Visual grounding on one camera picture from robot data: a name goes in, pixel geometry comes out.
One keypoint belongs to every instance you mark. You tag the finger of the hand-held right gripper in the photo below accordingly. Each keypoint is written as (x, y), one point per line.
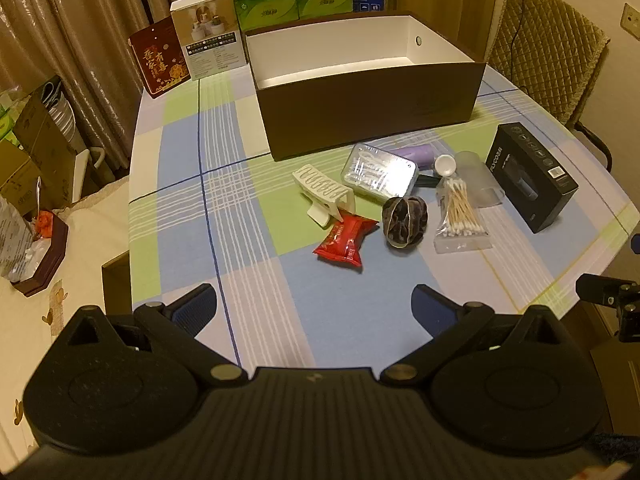
(600, 291)
(636, 243)

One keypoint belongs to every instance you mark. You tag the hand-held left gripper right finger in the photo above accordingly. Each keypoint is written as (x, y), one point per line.
(429, 306)

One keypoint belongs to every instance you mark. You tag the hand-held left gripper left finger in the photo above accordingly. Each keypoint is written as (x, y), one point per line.
(196, 306)

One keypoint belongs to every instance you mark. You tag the dark brown scrunchie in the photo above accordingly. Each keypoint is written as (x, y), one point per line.
(404, 222)

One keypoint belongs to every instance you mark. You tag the bag of cotton swabs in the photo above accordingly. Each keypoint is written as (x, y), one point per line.
(460, 212)

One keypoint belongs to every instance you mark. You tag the red snack packet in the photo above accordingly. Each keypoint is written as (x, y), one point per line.
(345, 240)

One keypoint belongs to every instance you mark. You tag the black product box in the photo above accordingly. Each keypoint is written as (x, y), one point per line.
(530, 180)

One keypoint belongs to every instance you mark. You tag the frosted plastic cup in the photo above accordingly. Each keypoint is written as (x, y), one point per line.
(477, 182)

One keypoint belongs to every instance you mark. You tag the small white bottle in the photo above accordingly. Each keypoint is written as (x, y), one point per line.
(444, 165)

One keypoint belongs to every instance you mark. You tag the clear case of floss picks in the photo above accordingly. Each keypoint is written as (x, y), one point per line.
(377, 170)

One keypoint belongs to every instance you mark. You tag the purple cream tube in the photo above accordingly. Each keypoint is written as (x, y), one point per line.
(420, 154)

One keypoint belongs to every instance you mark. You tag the white hair claw clip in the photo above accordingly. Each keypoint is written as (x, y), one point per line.
(320, 185)

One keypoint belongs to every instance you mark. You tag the brown cardboard storage box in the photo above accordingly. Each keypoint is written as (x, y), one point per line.
(350, 110)

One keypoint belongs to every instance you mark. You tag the cream embroidered cloth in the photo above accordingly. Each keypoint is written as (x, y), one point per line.
(65, 280)

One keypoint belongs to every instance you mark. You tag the dark wooden tray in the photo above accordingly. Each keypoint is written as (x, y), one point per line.
(47, 262)

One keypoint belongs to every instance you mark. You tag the white stand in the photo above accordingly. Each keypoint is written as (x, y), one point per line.
(82, 175)

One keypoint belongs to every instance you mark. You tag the clear plastic bag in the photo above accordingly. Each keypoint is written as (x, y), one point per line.
(12, 240)

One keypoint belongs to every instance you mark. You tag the chair with quilted cover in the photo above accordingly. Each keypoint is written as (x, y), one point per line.
(545, 50)

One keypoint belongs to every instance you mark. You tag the stack of white dishes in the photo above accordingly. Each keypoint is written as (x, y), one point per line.
(62, 110)

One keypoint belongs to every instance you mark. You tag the dark red gift box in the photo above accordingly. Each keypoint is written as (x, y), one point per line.
(160, 60)

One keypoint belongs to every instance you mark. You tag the white product box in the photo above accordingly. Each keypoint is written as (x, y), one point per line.
(210, 35)

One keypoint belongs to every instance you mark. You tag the beige curtains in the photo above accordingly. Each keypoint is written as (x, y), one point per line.
(75, 25)

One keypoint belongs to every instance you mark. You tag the beige wall socket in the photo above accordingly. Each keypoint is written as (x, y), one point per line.
(631, 22)

